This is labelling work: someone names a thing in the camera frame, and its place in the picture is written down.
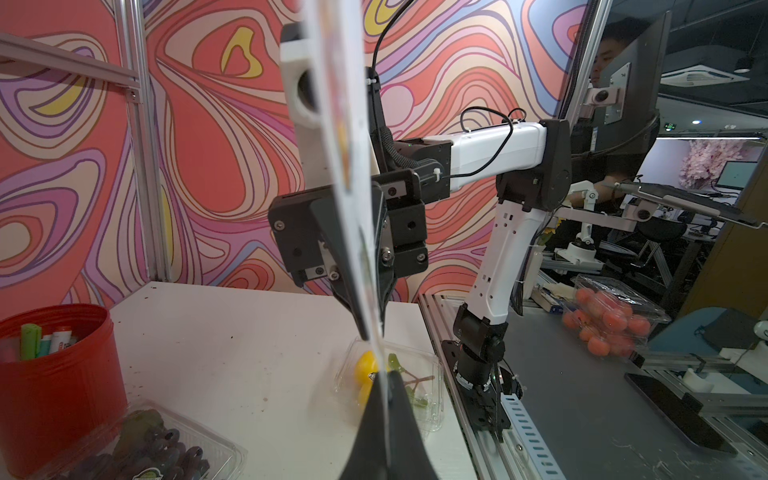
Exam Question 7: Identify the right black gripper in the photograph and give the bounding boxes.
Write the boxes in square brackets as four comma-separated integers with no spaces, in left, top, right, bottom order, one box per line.
[268,169,428,340]

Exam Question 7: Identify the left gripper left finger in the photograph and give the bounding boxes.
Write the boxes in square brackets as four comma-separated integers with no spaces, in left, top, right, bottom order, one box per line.
[340,373,389,480]

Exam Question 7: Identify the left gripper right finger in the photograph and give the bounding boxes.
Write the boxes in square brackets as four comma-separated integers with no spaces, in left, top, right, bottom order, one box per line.
[388,371,438,480]

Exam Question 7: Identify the white fruit sticker sheet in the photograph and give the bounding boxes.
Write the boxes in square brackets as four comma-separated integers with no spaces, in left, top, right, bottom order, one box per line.
[298,0,394,385]

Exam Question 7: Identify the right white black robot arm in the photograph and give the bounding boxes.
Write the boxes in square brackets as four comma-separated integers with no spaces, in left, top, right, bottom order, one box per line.
[268,67,571,433]

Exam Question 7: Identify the clear box yellow fruit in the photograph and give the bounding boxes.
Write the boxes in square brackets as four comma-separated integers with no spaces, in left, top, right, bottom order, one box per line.
[333,338,444,439]

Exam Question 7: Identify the clear box red fruit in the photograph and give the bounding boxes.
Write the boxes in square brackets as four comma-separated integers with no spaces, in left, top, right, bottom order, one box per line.
[560,274,671,358]

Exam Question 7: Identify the clear box dark purple grapes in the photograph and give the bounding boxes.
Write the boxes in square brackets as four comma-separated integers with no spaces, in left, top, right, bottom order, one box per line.
[30,400,247,479]

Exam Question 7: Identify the black computer monitor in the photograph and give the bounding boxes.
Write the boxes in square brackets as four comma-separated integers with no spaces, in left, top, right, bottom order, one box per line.
[572,11,672,183]

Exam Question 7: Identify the red pen cup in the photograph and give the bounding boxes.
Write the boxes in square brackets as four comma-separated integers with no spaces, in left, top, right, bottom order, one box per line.
[1,304,128,478]

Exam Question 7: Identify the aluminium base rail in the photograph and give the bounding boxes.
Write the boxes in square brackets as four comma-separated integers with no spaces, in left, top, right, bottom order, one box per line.
[418,294,565,479]

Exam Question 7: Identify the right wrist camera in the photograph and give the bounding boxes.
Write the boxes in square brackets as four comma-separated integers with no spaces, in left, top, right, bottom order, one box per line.
[279,22,332,189]

